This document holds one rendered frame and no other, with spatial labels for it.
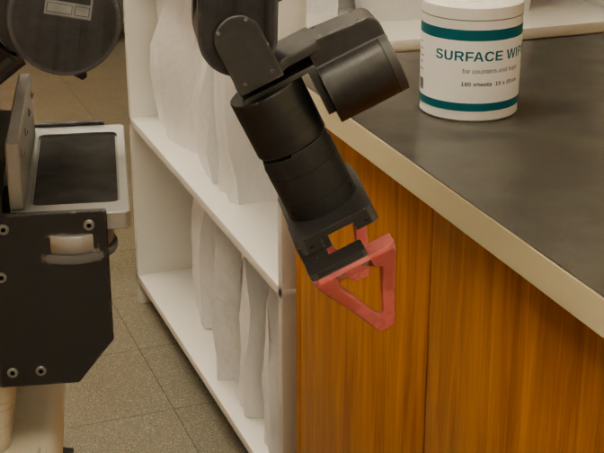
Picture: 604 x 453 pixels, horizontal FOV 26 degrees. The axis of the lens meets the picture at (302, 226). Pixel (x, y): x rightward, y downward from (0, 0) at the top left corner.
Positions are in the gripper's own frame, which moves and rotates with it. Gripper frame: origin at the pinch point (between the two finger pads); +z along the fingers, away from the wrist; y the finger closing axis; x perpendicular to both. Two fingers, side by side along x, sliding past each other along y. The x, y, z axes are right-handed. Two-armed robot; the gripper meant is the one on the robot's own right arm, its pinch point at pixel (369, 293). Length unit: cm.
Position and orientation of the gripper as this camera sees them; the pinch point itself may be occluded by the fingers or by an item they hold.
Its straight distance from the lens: 106.0
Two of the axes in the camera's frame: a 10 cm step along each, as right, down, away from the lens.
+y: -1.5, -3.6, 9.2
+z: 4.3, 8.1, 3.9
